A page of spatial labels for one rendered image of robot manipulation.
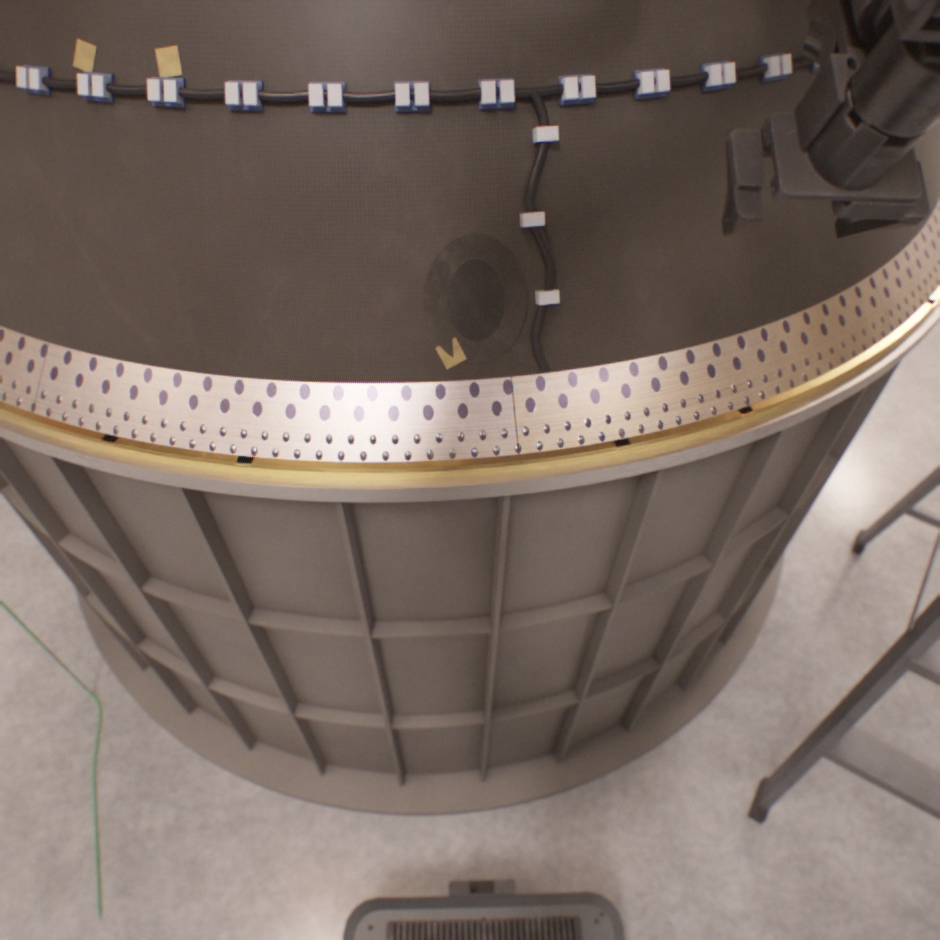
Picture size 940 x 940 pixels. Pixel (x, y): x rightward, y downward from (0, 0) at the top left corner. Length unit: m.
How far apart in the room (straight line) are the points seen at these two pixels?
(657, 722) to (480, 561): 1.04
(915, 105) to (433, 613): 0.85
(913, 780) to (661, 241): 1.29
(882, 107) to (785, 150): 0.08
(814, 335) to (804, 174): 0.45
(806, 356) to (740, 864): 1.26
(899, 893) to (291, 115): 1.93
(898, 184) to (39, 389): 0.87
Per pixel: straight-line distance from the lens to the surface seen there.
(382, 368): 0.75
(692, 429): 0.82
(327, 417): 0.76
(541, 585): 1.04
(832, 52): 0.56
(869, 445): 2.79
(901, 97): 0.49
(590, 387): 0.78
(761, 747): 1.98
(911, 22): 0.45
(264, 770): 1.84
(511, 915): 1.48
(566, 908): 1.50
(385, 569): 0.96
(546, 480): 0.76
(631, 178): 0.78
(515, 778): 1.78
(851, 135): 0.52
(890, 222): 0.60
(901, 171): 0.58
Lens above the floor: 1.73
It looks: 49 degrees down
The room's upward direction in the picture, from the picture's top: 1 degrees clockwise
